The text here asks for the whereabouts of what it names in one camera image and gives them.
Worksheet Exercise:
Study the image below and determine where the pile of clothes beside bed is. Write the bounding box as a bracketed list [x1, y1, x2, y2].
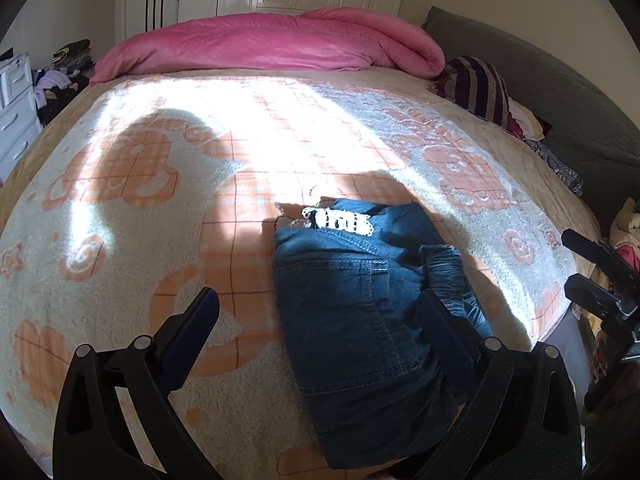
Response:
[608, 197, 640, 271]

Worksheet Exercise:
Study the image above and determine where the white drawer cabinet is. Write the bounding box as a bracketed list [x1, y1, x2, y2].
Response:
[0, 53, 42, 184]

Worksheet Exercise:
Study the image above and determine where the dark blue patterned cloth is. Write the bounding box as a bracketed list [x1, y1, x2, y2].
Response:
[525, 139, 584, 197]

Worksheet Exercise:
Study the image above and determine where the blue denim pants lace hem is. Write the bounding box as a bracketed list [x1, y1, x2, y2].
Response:
[272, 200, 491, 469]

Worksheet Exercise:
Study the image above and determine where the dark clothes heap on floor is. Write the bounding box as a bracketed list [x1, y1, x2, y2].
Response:
[32, 39, 94, 126]

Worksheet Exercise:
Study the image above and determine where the pink quilted comforter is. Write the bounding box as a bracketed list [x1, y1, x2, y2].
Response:
[90, 8, 446, 84]

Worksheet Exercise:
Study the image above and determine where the cream orange patterned bed blanket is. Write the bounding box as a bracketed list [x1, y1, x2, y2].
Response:
[1, 68, 600, 479]

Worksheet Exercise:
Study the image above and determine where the dark grey upholstered headboard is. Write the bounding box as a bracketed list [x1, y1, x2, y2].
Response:
[423, 6, 639, 229]

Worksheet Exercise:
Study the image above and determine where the purple striped pillow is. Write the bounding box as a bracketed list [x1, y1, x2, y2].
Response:
[435, 55, 525, 140]

